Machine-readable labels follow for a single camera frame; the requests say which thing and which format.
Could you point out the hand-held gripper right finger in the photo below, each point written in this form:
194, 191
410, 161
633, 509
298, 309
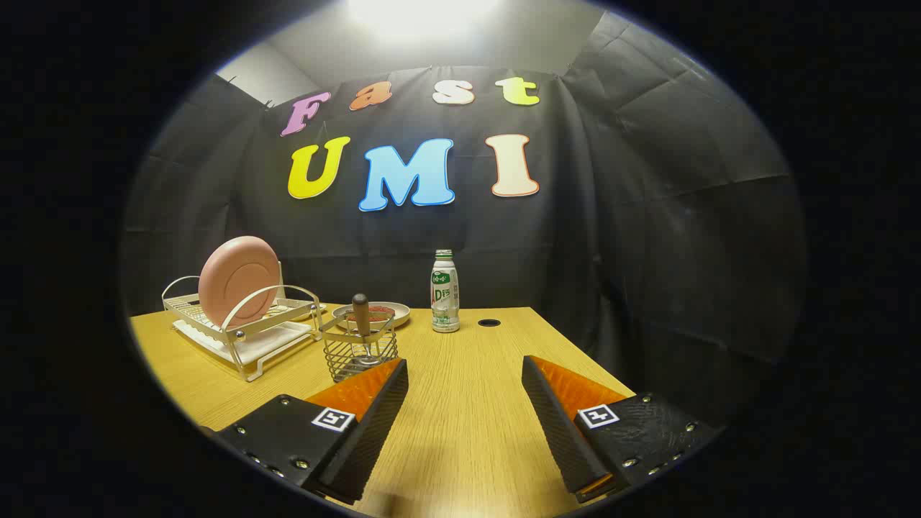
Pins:
561, 432

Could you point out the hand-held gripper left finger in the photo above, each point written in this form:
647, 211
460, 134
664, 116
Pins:
374, 432

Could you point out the pink plate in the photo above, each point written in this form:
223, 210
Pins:
237, 280

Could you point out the beige oval dish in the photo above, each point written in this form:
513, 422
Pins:
398, 314

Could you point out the small white condiment dish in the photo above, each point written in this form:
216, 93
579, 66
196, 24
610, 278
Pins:
311, 312

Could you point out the white green-label drink bottle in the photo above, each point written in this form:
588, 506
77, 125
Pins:
445, 295

